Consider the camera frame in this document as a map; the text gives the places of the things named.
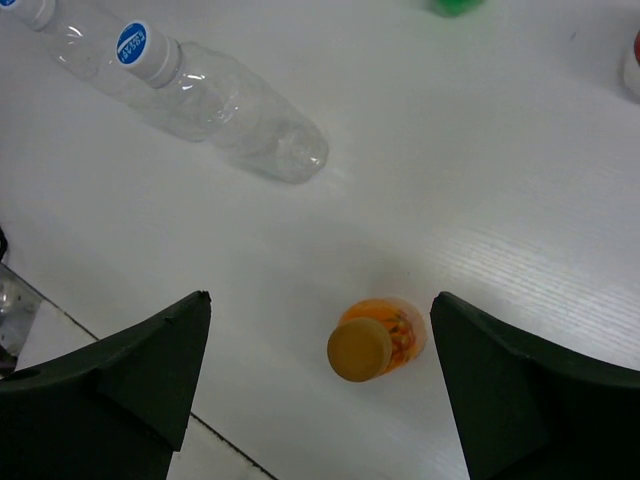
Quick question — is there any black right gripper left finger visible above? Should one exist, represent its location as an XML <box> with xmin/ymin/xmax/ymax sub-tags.
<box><xmin>1</xmin><ymin>291</ymin><xmax>211</xmax><ymax>479</ymax></box>

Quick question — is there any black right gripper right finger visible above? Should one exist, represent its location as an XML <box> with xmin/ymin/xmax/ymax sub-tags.
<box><xmin>430</xmin><ymin>292</ymin><xmax>639</xmax><ymax>479</ymax></box>

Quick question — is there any blue-cap clear bottle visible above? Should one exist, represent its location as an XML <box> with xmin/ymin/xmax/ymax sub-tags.
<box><xmin>115</xmin><ymin>21</ymin><xmax>329</xmax><ymax>184</ymax></box>
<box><xmin>0</xmin><ymin>0</ymin><xmax>211</xmax><ymax>143</ymax></box>

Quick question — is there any orange juice bottle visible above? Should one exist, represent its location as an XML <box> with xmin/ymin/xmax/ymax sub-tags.
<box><xmin>327</xmin><ymin>297</ymin><xmax>428</xmax><ymax>383</ymax></box>

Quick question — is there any tall red-cap red-label bottle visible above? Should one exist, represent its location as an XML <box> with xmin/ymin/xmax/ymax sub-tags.
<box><xmin>622</xmin><ymin>32</ymin><xmax>640</xmax><ymax>100</ymax></box>

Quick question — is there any green soda bottle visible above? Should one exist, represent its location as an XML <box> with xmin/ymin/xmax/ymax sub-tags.
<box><xmin>429</xmin><ymin>0</ymin><xmax>486</xmax><ymax>18</ymax></box>

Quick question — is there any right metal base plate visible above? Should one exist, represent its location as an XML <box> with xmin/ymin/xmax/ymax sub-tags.
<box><xmin>0</xmin><ymin>264</ymin><xmax>42</xmax><ymax>377</ymax></box>

